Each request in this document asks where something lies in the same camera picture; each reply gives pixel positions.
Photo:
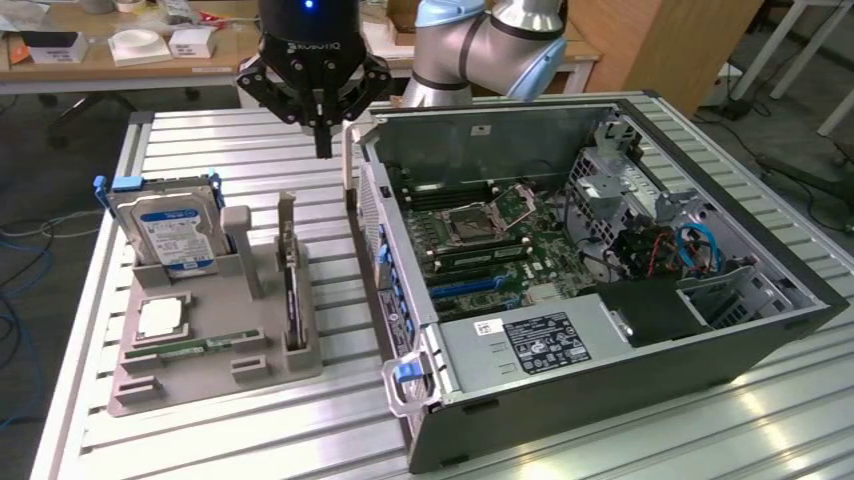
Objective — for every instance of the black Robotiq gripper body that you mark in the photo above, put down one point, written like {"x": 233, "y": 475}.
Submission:
{"x": 310, "y": 30}

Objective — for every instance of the graphics card with metal bracket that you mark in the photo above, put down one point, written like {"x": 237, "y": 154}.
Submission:
{"x": 294, "y": 300}

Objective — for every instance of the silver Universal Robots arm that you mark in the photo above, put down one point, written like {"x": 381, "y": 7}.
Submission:
{"x": 444, "y": 50}

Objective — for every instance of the small white cardboard box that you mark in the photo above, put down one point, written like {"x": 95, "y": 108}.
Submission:
{"x": 193, "y": 44}

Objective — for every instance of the white round holder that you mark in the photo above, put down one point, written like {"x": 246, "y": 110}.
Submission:
{"x": 139, "y": 47}

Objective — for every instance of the blue plastic disk caddy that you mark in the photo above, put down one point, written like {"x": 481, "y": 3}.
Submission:
{"x": 127, "y": 183}

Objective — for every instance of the black chair base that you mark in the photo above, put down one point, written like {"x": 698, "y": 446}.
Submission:
{"x": 74, "y": 107}

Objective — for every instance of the CPU socket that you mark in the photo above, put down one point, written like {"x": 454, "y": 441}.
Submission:
{"x": 470, "y": 225}

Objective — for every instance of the metal socket cover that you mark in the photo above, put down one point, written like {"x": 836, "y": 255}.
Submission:
{"x": 516, "y": 202}

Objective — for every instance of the hard disk with blue label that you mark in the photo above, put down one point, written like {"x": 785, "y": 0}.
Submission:
{"x": 170, "y": 235}

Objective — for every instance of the white box with black lid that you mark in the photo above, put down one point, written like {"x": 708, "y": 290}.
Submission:
{"x": 54, "y": 47}

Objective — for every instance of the RAM stick with white label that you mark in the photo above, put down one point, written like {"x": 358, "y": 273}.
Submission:
{"x": 481, "y": 256}

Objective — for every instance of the silver disk bay cage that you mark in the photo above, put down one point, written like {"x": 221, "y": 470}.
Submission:
{"x": 604, "y": 200}

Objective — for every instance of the blue expansion slot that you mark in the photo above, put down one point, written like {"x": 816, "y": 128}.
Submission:
{"x": 461, "y": 288}

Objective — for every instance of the green motherboard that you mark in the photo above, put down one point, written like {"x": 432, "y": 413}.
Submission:
{"x": 550, "y": 250}

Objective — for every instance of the wooden cabinet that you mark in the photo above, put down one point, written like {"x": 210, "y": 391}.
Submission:
{"x": 668, "y": 50}

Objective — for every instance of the silver CPU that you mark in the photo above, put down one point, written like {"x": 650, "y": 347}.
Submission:
{"x": 161, "y": 317}

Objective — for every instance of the green RAM stick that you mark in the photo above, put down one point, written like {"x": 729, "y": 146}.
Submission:
{"x": 221, "y": 343}

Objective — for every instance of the grey power supply unit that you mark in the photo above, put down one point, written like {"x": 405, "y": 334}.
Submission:
{"x": 481, "y": 360}

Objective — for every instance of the grey printed parts rack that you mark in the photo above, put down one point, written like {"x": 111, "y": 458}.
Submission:
{"x": 221, "y": 380}

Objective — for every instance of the white table legs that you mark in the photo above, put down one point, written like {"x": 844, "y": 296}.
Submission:
{"x": 772, "y": 50}

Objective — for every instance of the black floor stand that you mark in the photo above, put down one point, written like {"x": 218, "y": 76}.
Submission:
{"x": 814, "y": 175}

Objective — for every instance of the open black PC case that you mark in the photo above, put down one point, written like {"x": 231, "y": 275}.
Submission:
{"x": 601, "y": 400}

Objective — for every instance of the wooden desk with white frame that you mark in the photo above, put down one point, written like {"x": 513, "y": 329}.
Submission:
{"x": 101, "y": 75}

